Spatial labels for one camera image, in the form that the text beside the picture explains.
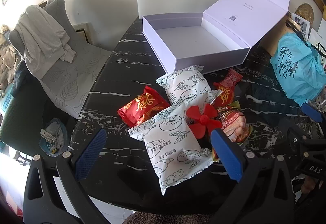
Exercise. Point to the trash bin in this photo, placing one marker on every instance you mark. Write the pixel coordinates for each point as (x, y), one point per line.
(52, 137)

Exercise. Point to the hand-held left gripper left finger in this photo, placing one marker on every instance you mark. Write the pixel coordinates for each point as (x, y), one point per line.
(91, 152)

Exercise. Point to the leaning cream picture frame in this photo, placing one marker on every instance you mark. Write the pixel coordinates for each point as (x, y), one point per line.
(84, 33)

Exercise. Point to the grey leaf-pattern chair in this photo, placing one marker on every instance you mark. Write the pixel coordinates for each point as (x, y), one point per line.
(76, 79)

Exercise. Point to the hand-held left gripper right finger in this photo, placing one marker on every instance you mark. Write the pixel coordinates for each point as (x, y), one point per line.
(229, 155)

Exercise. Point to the brown paper bag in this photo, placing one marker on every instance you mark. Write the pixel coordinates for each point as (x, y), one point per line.
(272, 41)

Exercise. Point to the red gold-print snack packet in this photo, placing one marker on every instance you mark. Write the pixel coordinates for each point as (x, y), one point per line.
(225, 94)
(142, 108)

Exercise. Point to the pile of clothes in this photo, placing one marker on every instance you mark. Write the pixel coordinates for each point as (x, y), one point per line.
(7, 53)

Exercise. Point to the dark green chair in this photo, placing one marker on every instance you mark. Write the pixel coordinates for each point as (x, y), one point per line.
(20, 117)

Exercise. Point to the brown cardboard box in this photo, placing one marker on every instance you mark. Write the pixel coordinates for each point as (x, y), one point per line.
(42, 3)

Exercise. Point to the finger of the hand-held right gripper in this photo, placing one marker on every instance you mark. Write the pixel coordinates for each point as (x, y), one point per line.
(296, 136)
(311, 111)

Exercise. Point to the brown meat snack packet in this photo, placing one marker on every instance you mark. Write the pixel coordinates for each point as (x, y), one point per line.
(234, 122)

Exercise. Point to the grey sweatshirt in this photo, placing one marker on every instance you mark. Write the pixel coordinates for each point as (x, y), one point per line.
(40, 35)

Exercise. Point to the red ketchup sachet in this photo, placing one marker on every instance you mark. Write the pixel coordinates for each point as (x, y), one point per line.
(233, 77)

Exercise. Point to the person's brown fleece clothing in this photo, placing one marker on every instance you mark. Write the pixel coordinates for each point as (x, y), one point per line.
(165, 217)

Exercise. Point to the blue plastic bag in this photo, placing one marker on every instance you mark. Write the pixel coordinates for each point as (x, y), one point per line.
(293, 71)

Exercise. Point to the round woven plate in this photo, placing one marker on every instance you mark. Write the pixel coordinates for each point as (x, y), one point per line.
(304, 11)

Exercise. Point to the white gift box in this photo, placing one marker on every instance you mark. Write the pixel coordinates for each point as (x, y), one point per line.
(193, 41)

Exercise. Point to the white printed bread packet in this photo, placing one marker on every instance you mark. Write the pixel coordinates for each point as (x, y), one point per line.
(173, 155)
(186, 86)

